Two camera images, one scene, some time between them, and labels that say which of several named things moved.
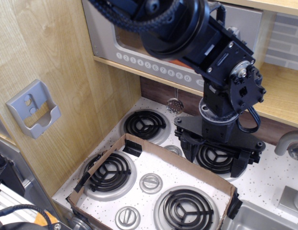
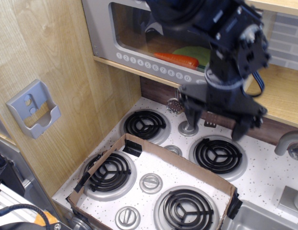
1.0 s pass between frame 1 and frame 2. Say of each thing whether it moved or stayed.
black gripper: moved
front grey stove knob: stayed
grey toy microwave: stayed
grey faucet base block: stayed
